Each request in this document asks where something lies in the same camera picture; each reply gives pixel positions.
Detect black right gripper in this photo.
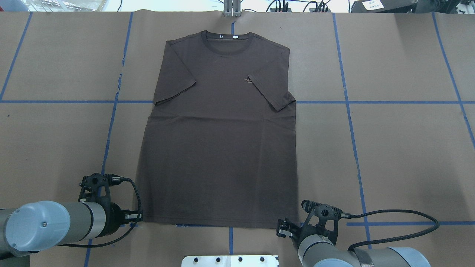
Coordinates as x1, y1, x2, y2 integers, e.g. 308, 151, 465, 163
276, 218, 316, 247

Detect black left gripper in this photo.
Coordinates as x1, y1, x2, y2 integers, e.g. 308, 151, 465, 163
106, 202, 144, 235

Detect dark brown t-shirt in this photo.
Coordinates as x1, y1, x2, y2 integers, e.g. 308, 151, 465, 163
136, 31, 299, 228

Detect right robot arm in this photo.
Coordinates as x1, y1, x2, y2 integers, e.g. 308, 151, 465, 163
276, 218, 431, 267

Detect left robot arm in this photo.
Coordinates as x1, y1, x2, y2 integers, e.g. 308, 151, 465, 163
1, 201, 143, 267

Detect grey box with label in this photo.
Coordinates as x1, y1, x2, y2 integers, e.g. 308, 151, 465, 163
350, 0, 418, 13

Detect black left braided cable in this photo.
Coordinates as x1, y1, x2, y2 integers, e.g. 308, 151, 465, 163
59, 177, 143, 248

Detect black braided cable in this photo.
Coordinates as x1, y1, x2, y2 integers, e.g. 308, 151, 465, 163
59, 177, 143, 248
340, 210, 440, 251

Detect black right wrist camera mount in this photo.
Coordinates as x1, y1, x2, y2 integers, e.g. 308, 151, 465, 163
301, 200, 352, 239

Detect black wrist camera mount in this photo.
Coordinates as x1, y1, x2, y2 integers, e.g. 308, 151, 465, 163
78, 173, 122, 209
301, 200, 352, 239

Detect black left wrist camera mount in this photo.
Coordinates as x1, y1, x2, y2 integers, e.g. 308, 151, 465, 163
78, 173, 122, 209

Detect black right braided cable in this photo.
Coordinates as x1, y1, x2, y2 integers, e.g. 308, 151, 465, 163
340, 210, 440, 251

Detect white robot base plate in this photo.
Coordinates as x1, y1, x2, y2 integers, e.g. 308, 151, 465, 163
181, 254, 279, 267

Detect black cables behind table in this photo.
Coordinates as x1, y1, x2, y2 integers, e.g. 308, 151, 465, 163
266, 0, 331, 13

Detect aluminium frame post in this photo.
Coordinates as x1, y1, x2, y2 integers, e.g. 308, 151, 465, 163
220, 0, 242, 17

